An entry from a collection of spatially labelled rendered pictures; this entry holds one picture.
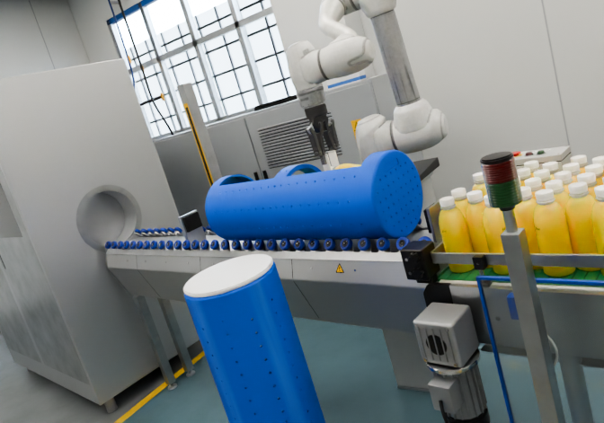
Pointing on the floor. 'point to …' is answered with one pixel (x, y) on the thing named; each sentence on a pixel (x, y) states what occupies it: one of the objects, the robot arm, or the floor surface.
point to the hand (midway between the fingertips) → (330, 163)
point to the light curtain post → (199, 132)
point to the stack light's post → (532, 325)
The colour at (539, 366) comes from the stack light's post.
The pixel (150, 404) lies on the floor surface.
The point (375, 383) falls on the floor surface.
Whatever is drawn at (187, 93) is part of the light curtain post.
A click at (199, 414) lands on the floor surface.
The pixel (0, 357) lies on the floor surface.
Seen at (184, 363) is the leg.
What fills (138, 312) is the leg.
